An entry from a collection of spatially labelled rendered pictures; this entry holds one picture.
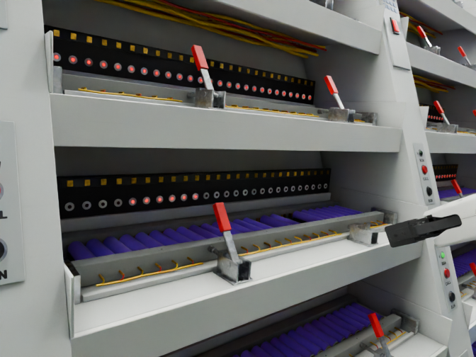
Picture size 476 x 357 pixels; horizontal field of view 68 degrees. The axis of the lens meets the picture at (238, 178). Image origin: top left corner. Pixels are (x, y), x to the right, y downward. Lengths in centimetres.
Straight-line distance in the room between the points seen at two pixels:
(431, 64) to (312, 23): 44
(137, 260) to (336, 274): 27
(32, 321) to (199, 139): 23
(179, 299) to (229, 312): 6
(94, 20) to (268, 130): 33
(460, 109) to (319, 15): 90
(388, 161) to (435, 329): 32
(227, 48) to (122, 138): 44
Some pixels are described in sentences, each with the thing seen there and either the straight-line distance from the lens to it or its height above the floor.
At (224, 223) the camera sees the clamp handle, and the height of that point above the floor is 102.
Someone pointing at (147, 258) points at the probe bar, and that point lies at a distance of 41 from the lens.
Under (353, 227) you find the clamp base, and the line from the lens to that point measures 61.
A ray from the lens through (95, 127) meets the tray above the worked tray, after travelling 35.
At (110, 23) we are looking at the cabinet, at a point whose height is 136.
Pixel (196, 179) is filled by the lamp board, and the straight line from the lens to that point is 56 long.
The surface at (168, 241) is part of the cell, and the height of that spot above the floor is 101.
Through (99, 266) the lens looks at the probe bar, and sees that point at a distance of 40.
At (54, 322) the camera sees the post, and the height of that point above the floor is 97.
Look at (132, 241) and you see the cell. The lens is 47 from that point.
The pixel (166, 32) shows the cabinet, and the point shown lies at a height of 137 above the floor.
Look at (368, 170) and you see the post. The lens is 78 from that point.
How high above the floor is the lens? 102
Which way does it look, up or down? 7 degrees up
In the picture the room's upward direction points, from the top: 8 degrees counter-clockwise
